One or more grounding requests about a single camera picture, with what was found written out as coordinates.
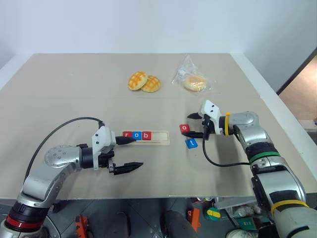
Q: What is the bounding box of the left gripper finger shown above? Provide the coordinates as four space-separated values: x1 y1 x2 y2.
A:
115 135 137 146
107 161 145 176

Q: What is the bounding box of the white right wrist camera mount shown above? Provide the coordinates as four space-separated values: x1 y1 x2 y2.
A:
200 100 223 135

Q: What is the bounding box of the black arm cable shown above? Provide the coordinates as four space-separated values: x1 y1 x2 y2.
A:
201 133 251 167
24 116 105 183

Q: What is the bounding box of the green round lid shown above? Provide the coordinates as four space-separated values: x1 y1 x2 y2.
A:
206 207 221 221

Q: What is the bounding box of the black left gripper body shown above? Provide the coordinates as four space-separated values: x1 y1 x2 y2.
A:
98 147 116 171

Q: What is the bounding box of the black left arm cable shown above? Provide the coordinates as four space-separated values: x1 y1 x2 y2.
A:
24 116 105 183

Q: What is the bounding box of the dark rounded shape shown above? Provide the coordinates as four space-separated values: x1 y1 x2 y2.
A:
162 209 197 238

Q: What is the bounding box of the orange clamp tool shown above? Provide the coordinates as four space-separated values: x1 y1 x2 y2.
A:
187 207 202 232

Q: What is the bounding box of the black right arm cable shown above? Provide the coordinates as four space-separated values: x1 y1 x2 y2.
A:
201 133 251 167

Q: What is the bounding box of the orange black tool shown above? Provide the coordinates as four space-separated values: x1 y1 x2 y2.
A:
75 214 92 238

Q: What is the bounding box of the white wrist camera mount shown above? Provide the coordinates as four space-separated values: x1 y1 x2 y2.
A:
91 125 117 172
200 100 223 135

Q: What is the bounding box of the bun in plastic bag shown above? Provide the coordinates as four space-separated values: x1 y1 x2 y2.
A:
171 55 214 93

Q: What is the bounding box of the green flat box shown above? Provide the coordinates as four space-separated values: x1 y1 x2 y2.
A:
237 215 271 228

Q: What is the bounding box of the blue letter t block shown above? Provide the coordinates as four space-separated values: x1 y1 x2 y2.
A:
185 138 198 150

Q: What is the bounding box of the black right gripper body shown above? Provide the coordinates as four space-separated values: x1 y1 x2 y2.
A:
202 115 216 140

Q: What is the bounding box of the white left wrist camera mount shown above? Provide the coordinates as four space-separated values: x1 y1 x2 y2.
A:
91 125 117 172

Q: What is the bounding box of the white shoe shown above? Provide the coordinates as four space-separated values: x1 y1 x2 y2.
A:
227 229 259 238

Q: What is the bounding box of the golden pineapple bun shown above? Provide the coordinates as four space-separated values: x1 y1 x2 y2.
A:
141 75 162 93
127 71 149 92

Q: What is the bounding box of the wooden letter tray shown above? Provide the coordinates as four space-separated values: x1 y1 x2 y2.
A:
120 130 171 147

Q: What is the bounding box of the pale round bun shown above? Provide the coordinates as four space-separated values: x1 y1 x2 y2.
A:
183 75 207 93

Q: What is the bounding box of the brown door panel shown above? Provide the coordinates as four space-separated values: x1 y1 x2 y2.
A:
276 46 317 122

